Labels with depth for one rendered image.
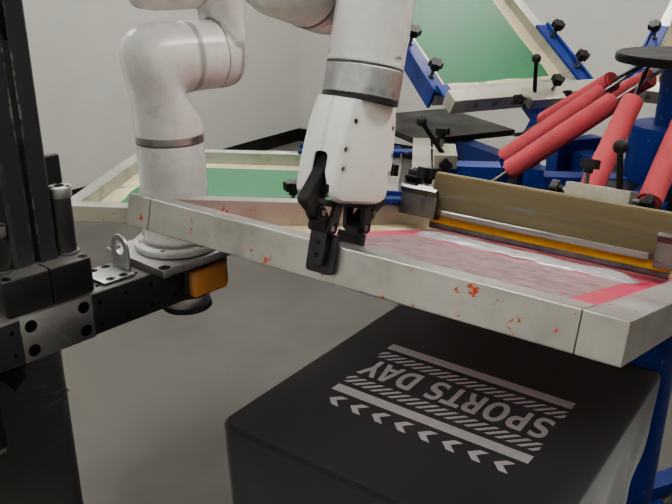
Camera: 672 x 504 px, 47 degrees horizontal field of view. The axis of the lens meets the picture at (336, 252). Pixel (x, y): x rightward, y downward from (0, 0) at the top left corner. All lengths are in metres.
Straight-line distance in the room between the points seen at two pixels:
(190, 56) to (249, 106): 5.31
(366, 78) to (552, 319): 0.27
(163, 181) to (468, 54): 1.72
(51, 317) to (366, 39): 0.54
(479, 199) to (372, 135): 0.60
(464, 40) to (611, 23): 2.88
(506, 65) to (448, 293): 2.03
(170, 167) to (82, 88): 4.21
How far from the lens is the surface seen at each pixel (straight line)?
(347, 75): 0.72
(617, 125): 1.81
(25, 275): 1.00
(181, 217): 0.88
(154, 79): 1.04
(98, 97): 5.34
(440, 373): 1.17
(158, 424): 2.82
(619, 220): 1.24
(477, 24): 2.81
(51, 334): 1.03
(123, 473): 2.62
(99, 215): 1.87
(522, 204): 1.29
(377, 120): 0.74
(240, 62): 1.10
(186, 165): 1.07
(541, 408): 1.12
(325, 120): 0.72
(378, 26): 0.73
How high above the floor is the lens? 1.53
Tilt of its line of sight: 21 degrees down
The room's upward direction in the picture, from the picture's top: straight up
